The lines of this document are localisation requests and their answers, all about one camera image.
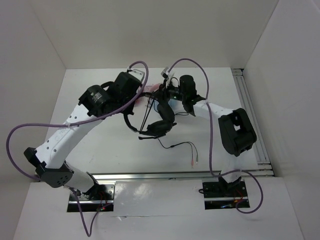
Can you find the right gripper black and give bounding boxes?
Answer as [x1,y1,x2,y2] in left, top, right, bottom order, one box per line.
[149,79,186,105]

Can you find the black headset with cable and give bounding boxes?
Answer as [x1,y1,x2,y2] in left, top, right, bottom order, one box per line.
[123,83,200,169]

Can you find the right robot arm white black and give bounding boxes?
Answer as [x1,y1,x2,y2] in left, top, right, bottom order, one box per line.
[159,72,257,196]

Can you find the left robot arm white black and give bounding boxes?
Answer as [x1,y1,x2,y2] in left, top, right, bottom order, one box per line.
[23,69,145,200]

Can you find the blue pink cat-ear headphones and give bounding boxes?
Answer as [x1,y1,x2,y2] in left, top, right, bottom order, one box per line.
[145,83,179,114]

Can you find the red headphones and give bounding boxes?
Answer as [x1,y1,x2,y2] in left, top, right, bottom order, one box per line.
[134,96,146,107]

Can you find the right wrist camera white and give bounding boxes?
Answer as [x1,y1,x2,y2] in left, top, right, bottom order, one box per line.
[161,67,175,87]

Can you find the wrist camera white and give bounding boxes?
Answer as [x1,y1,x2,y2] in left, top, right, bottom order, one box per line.
[126,68,145,79]
[161,67,175,87]

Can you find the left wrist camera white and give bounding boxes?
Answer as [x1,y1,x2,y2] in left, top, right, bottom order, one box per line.
[126,68,145,79]

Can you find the aluminium rail front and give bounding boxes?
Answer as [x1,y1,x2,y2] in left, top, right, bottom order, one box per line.
[37,168,276,201]

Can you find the aluminium rail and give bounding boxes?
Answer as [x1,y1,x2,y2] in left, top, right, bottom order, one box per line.
[37,168,276,201]
[231,68,275,177]

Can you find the aluminium rail right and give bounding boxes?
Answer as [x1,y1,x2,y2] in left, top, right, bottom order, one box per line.
[231,68,275,177]

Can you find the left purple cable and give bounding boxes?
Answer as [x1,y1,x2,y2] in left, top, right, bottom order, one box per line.
[6,60,149,237]

